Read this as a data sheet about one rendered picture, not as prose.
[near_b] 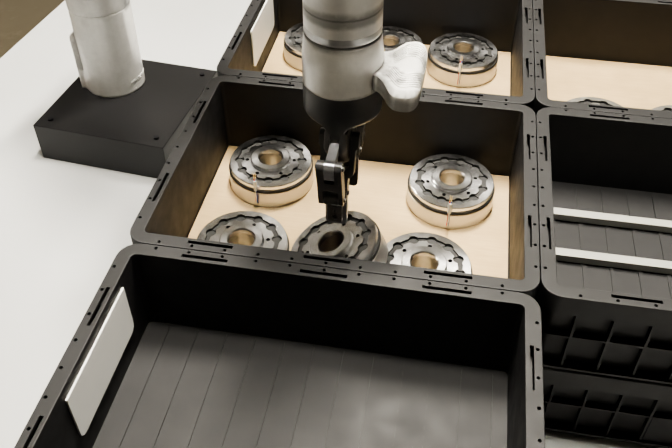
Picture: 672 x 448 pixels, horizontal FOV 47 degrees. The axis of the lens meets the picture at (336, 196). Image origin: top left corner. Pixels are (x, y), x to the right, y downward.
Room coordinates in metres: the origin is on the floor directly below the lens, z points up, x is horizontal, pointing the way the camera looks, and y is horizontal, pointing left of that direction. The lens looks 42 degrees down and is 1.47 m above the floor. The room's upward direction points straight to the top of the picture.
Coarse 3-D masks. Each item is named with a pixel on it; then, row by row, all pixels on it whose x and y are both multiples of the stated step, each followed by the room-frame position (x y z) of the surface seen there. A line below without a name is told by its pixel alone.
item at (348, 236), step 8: (320, 232) 0.60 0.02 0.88; (328, 232) 0.59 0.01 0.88; (336, 232) 0.59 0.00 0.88; (344, 232) 0.58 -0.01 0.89; (312, 240) 0.59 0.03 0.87; (320, 240) 0.58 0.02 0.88; (344, 240) 0.57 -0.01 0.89; (352, 240) 0.57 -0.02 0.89; (312, 248) 0.57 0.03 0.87; (336, 248) 0.56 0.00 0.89; (344, 248) 0.56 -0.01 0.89; (336, 256) 0.55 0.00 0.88
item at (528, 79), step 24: (528, 0) 1.02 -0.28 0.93; (240, 24) 0.95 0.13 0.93; (528, 24) 0.95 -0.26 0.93; (528, 48) 0.89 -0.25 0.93; (240, 72) 0.83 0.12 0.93; (264, 72) 0.83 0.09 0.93; (528, 72) 0.83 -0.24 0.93; (456, 96) 0.78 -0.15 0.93; (480, 96) 0.78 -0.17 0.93; (504, 96) 0.78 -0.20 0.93; (528, 96) 0.78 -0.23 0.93
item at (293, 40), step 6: (300, 24) 1.07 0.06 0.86; (288, 30) 1.05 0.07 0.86; (294, 30) 1.05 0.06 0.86; (300, 30) 1.05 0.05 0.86; (288, 36) 1.03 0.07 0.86; (294, 36) 1.03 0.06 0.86; (300, 36) 1.03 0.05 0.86; (288, 42) 1.01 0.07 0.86; (294, 42) 1.02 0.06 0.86; (300, 42) 1.01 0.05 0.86; (288, 48) 1.01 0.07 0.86; (294, 48) 1.00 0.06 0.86; (300, 48) 1.00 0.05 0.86; (300, 54) 0.99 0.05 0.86
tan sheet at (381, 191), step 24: (360, 168) 0.76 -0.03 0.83; (384, 168) 0.76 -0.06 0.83; (408, 168) 0.76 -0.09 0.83; (216, 192) 0.71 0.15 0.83; (312, 192) 0.71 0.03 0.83; (360, 192) 0.71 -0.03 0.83; (384, 192) 0.71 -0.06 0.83; (504, 192) 0.71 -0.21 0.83; (216, 216) 0.67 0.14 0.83; (288, 216) 0.67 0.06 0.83; (312, 216) 0.67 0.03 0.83; (384, 216) 0.67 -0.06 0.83; (408, 216) 0.67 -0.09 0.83; (504, 216) 0.67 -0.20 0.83; (456, 240) 0.63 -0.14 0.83; (480, 240) 0.63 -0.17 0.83; (504, 240) 0.63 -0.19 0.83; (480, 264) 0.59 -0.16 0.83; (504, 264) 0.59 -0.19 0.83
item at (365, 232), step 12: (324, 216) 0.63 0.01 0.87; (348, 216) 0.62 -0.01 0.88; (360, 216) 0.61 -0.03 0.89; (312, 228) 0.61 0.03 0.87; (324, 228) 0.61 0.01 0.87; (360, 228) 0.59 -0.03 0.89; (372, 228) 0.58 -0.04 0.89; (300, 240) 0.60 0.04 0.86; (360, 240) 0.57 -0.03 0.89; (372, 240) 0.57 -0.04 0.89; (348, 252) 0.56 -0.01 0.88; (360, 252) 0.55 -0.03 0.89; (372, 252) 0.55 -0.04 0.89
